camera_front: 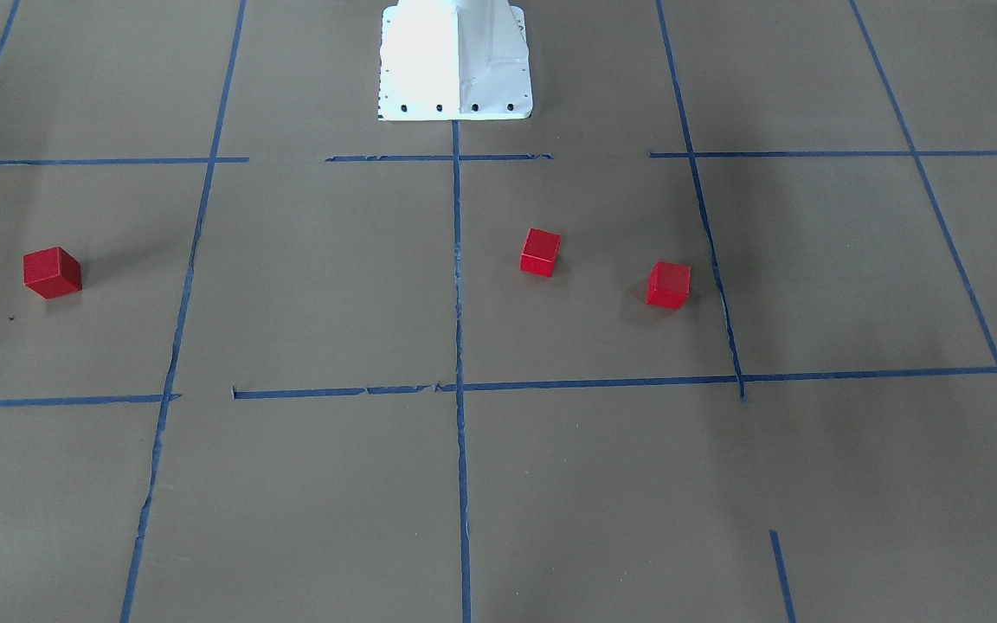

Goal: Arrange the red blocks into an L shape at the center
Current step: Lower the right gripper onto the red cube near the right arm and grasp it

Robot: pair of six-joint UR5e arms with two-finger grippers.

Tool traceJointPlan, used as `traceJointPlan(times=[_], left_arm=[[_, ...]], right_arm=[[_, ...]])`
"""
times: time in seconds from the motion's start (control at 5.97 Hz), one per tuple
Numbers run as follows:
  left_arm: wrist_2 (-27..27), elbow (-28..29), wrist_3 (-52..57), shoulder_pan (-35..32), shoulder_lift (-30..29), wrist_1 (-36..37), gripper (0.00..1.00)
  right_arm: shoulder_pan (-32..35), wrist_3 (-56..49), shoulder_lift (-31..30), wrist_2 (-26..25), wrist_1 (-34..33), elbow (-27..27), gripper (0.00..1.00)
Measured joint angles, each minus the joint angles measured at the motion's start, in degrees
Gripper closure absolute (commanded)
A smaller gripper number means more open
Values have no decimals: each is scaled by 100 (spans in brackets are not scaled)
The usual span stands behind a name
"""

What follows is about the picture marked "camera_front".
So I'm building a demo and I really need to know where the red block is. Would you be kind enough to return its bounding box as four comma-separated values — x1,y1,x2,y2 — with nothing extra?
645,261,691,309
23,246,83,299
519,228,562,279

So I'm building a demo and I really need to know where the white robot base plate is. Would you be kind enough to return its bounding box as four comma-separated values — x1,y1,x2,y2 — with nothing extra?
376,1,534,122

